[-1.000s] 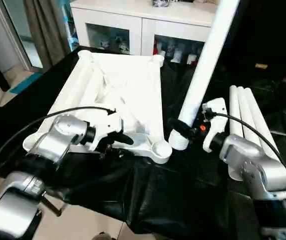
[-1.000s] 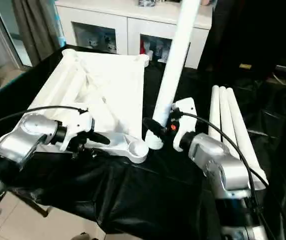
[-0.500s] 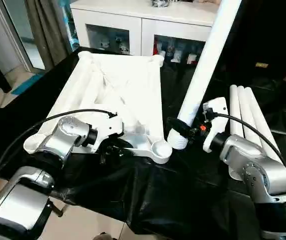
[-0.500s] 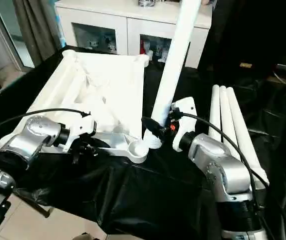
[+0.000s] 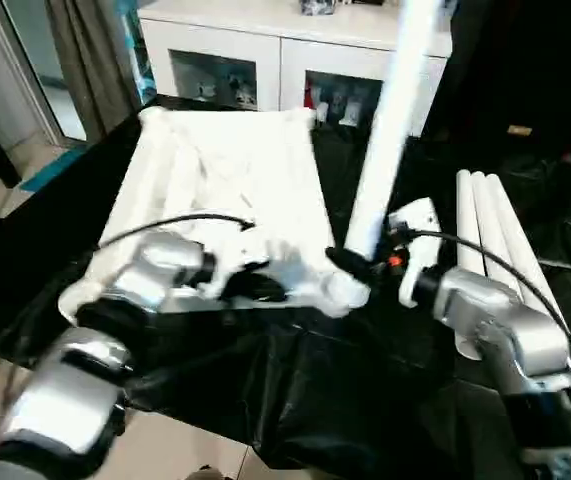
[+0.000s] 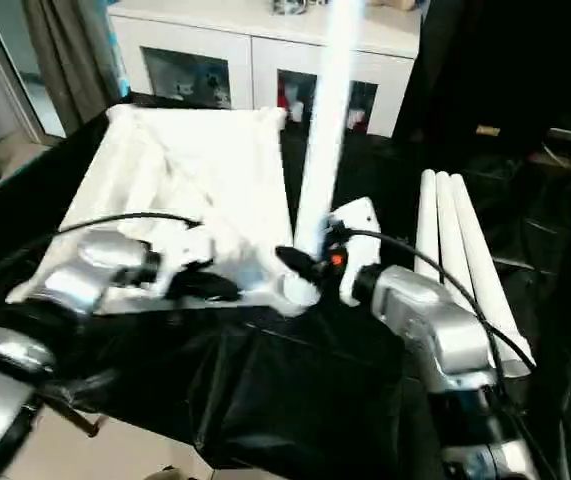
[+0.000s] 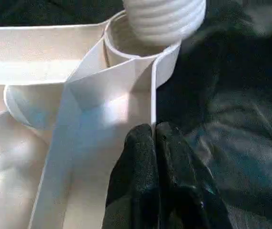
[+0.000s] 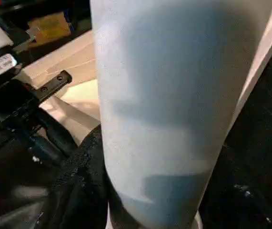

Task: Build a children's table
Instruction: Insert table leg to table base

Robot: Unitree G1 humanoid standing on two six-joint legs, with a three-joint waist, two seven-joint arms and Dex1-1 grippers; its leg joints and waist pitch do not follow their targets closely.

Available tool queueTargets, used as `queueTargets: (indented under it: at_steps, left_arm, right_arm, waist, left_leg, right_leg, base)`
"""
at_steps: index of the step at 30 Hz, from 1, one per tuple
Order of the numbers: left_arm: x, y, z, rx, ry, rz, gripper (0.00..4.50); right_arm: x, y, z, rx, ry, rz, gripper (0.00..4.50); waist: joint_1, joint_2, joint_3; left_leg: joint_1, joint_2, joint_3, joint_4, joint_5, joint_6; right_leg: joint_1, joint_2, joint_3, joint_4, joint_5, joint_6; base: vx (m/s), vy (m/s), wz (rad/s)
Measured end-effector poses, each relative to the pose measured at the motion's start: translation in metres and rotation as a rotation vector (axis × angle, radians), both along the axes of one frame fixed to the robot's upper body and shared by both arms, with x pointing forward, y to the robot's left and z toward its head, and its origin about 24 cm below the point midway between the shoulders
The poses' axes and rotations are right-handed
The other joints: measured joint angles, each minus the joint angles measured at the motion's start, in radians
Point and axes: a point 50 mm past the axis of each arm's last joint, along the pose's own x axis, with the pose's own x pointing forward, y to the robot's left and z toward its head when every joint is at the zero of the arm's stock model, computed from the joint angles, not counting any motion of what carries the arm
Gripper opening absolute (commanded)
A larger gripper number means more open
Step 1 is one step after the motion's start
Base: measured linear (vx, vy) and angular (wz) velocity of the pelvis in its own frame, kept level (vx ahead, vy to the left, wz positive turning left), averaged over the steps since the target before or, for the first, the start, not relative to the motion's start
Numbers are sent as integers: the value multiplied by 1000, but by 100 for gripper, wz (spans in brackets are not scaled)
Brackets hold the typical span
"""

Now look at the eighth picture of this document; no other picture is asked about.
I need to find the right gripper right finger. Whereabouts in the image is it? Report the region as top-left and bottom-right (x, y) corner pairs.
(201, 145), (272, 229)

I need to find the white plastic table top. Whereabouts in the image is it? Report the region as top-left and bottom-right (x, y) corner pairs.
(14, 0), (272, 148)

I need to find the yellow box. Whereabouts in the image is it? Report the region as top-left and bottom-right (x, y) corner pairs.
(28, 18), (70, 46)

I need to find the black mat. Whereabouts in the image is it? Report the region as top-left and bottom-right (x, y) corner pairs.
(0, 31), (272, 229)

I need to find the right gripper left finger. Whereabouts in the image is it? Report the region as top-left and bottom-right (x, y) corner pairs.
(52, 124), (117, 229)

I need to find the white plastic table leg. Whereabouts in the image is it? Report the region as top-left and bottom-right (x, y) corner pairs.
(89, 0), (272, 229)

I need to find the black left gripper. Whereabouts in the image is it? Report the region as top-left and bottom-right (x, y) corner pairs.
(0, 53), (79, 163)

